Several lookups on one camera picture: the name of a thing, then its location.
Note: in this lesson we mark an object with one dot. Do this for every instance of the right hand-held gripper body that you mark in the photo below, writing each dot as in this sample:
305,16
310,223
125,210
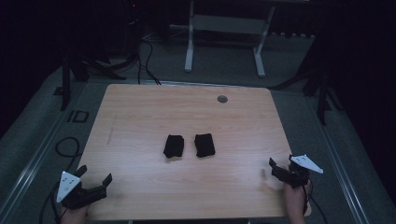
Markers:
297,175

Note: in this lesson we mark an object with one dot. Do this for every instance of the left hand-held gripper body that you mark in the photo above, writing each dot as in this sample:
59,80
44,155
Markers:
70,194

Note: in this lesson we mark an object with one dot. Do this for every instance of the black sock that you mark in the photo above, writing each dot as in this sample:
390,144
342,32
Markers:
204,145
173,146

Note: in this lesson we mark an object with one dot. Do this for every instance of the person's left hand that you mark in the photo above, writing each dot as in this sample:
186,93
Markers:
74,216

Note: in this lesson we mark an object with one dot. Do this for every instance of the person's right hand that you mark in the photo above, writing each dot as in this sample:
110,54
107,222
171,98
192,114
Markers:
295,200

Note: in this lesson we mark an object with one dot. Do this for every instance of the black tripod stand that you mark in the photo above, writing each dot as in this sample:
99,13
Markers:
322,96
66,84

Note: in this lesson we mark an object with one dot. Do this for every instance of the grey round table grommet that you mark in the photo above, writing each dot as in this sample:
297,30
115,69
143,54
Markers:
222,99

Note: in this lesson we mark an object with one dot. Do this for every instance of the dark equipment tower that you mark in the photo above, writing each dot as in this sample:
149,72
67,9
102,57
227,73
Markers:
134,31

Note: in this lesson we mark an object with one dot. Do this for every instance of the metal floor rail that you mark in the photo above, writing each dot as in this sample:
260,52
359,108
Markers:
28,172
339,161

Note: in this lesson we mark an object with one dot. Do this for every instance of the white metal desk frame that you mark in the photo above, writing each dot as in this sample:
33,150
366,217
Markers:
229,24

